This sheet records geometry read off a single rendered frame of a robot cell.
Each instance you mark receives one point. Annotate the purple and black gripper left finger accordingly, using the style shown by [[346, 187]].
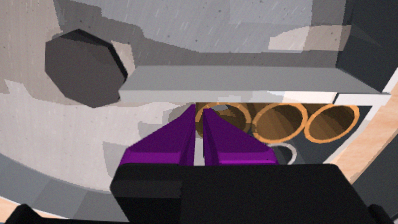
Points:
[[172, 143]]

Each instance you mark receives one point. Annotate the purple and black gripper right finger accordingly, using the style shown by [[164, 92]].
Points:
[[226, 145]]

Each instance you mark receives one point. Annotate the bronze bushing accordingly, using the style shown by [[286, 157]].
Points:
[[330, 122], [238, 115], [276, 122]]

